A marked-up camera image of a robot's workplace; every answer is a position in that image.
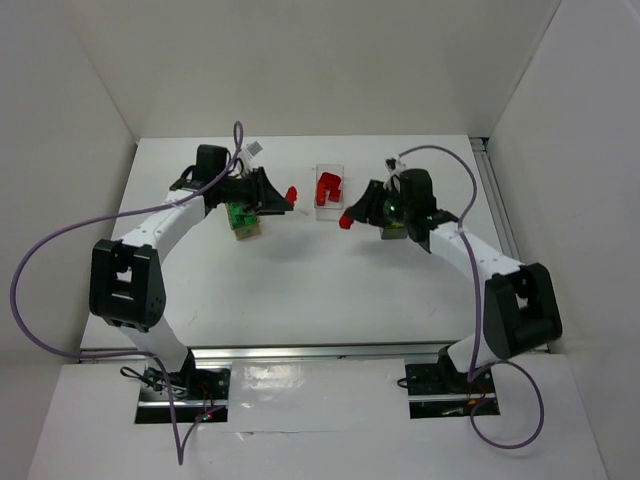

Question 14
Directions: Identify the clear plastic container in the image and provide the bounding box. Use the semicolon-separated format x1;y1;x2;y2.
313;164;346;222

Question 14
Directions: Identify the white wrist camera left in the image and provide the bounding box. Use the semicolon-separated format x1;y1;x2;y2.
241;141;263;161

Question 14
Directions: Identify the aluminium rail front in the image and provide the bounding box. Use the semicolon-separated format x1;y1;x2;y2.
191;342;449;361

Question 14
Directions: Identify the grey translucent container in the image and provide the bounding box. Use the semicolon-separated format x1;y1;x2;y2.
380;225;408;240

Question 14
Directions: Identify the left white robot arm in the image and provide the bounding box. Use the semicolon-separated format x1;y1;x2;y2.
89;142;293;389

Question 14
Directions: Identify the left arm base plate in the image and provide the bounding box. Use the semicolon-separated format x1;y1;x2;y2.
120;366;231;425

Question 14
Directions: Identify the red curved lego half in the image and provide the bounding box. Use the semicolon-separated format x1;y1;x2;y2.
285;186;298;207

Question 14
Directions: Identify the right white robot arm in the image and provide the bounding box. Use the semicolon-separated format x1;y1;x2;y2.
339;169;563;381

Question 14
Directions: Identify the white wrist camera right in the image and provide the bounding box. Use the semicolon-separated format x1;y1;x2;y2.
384;156;406;182

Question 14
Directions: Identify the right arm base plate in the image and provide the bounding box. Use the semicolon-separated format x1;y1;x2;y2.
396;363;500;419

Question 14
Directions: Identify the aluminium rail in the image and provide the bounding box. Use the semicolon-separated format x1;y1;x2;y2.
191;342;449;361
469;137;521;260

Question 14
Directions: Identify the green lego under plate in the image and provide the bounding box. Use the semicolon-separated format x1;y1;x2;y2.
226;203;259;230

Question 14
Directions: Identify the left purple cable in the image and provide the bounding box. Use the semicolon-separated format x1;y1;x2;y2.
9;121;246;466

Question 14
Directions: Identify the red rectangular lego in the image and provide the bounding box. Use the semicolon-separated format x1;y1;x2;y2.
315;172;342;207

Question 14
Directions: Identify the aluminium rail right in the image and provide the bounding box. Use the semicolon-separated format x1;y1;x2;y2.
469;137;521;260

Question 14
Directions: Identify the red flower lego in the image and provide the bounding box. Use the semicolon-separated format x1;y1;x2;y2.
339;214;354;230

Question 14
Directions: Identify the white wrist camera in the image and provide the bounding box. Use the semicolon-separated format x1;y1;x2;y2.
384;156;406;182
241;141;263;161

